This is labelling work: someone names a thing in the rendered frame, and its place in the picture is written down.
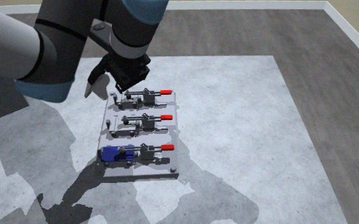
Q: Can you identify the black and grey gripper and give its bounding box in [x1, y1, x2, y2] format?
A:
[84, 42, 151, 100]

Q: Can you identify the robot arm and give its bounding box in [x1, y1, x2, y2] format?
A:
[0, 0, 169, 103]

